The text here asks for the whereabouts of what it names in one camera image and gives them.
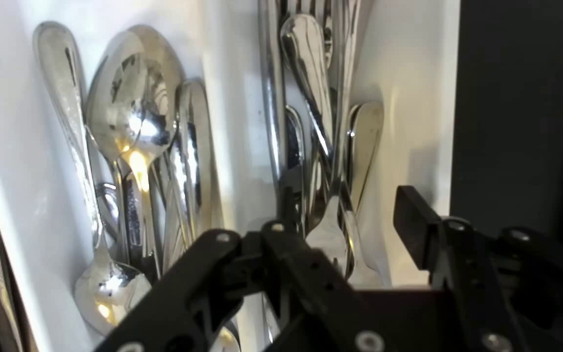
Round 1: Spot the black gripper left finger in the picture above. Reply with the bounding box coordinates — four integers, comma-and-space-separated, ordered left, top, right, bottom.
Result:
94, 221, 387, 352

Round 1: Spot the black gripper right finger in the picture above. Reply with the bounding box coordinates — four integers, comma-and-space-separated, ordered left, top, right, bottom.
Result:
393, 184, 563, 352

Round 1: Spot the steel fork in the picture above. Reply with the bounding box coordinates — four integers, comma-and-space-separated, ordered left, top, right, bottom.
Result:
258, 0, 309, 223
278, 12, 358, 282

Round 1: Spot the steel spoon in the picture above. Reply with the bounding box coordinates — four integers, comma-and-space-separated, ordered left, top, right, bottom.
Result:
162, 78, 227, 262
84, 23, 188, 289
31, 20, 155, 338

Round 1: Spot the white plastic cutlery holder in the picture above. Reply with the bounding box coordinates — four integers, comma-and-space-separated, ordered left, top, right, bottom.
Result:
0, 0, 463, 352

